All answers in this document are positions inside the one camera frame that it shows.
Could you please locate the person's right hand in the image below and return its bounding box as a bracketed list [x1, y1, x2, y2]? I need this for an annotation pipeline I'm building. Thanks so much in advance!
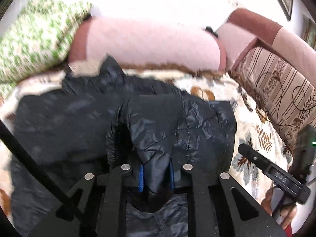
[261, 186, 298, 230]

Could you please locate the leaf print blanket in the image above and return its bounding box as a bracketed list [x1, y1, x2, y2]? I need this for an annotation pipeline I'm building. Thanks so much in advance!
[0, 62, 297, 228]

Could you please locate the black puffer jacket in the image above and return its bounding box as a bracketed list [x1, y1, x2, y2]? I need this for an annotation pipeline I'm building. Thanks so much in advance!
[10, 54, 237, 237]

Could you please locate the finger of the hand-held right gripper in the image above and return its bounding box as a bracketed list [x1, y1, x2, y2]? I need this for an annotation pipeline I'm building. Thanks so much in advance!
[238, 143, 311, 204]

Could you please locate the black cable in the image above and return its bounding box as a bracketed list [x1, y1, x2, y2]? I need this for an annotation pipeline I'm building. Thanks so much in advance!
[0, 121, 84, 220]

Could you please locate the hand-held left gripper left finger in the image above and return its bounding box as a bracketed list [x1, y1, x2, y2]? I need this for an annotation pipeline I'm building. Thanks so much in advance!
[27, 164, 145, 237]

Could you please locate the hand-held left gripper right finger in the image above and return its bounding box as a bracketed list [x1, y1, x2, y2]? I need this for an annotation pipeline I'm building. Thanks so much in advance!
[169, 164, 287, 237]

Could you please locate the green patterned pillow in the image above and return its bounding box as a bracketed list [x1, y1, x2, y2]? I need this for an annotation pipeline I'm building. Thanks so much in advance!
[0, 0, 93, 97]

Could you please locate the pink sofa armrest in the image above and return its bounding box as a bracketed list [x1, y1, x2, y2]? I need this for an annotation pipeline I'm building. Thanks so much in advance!
[69, 17, 227, 72]

